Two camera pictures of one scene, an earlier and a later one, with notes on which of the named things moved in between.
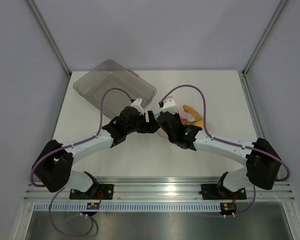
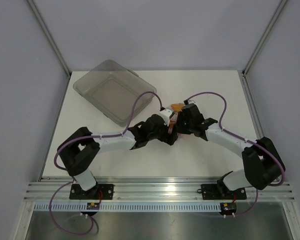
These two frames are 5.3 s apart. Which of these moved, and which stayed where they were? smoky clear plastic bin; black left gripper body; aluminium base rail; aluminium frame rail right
Moved: black left gripper body
Stayed: smoky clear plastic bin; aluminium frame rail right; aluminium base rail
